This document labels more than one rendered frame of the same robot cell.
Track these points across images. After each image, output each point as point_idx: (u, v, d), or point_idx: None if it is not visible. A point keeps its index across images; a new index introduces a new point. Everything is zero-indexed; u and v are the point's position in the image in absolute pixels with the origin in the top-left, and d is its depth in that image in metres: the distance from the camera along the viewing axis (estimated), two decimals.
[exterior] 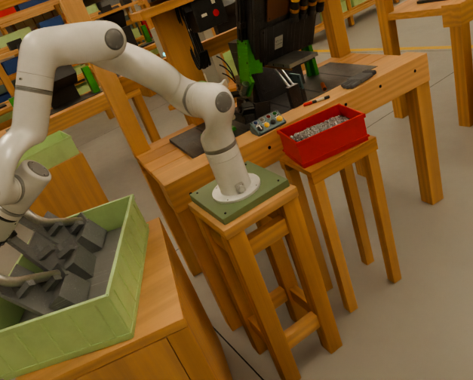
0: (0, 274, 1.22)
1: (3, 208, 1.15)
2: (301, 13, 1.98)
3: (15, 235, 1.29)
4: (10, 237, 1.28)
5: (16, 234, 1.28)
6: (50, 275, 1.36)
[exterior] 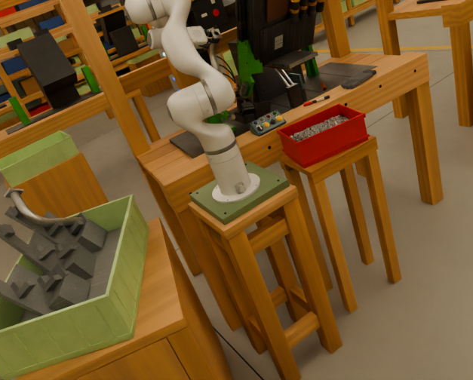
0: (210, 55, 2.15)
1: None
2: (301, 13, 1.98)
3: (208, 48, 2.04)
4: (209, 46, 2.04)
5: (207, 48, 2.03)
6: None
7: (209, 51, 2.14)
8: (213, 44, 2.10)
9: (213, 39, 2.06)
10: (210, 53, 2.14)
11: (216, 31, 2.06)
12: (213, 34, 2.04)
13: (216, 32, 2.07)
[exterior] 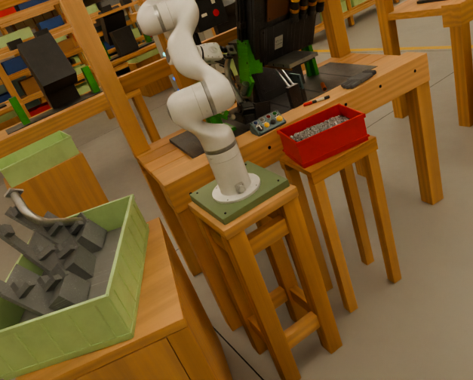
0: (225, 69, 2.23)
1: None
2: (301, 13, 1.98)
3: (223, 63, 2.12)
4: (224, 61, 2.13)
5: (222, 64, 2.12)
6: (235, 98, 2.19)
7: (224, 65, 2.23)
8: (228, 59, 2.18)
9: (228, 55, 2.15)
10: (225, 67, 2.22)
11: (231, 47, 2.14)
12: (228, 50, 2.13)
13: (231, 48, 2.15)
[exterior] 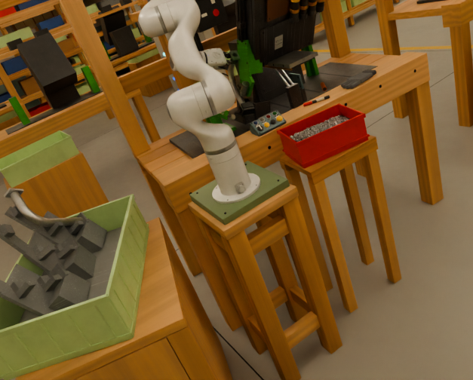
0: (228, 75, 2.24)
1: None
2: (301, 13, 1.98)
3: (227, 68, 2.13)
4: (228, 66, 2.13)
5: (226, 69, 2.12)
6: (239, 103, 2.20)
7: (228, 72, 2.23)
8: (231, 65, 2.19)
9: (231, 60, 2.16)
10: (228, 72, 2.23)
11: (235, 52, 2.15)
12: (231, 56, 2.13)
13: (234, 53, 2.16)
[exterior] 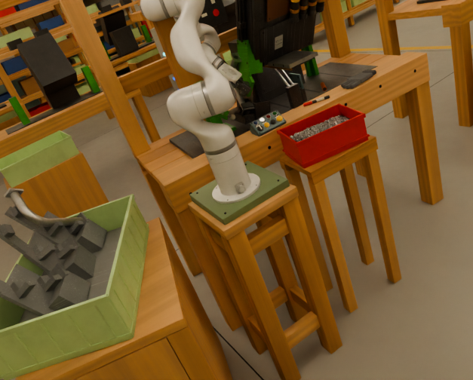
0: None
1: None
2: (301, 13, 1.98)
3: (234, 87, 1.96)
4: (236, 87, 1.97)
5: (233, 87, 1.95)
6: (241, 105, 2.19)
7: None
8: (232, 68, 2.18)
9: (244, 87, 1.99)
10: None
11: (236, 54, 2.14)
12: (233, 58, 2.13)
13: (235, 56, 2.15)
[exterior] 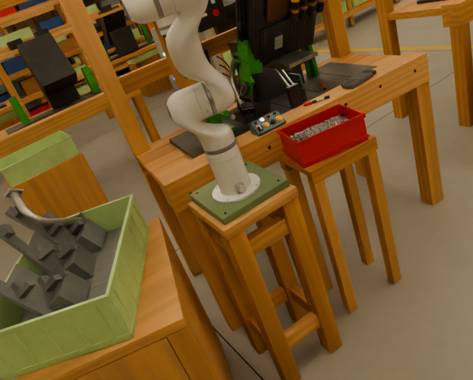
0: (229, 78, 2.23)
1: None
2: (301, 13, 1.98)
3: None
4: None
5: None
6: (241, 105, 2.19)
7: (228, 74, 2.23)
8: (232, 68, 2.18)
9: None
10: (229, 75, 2.22)
11: (236, 54, 2.14)
12: (233, 58, 2.13)
13: (235, 56, 2.15)
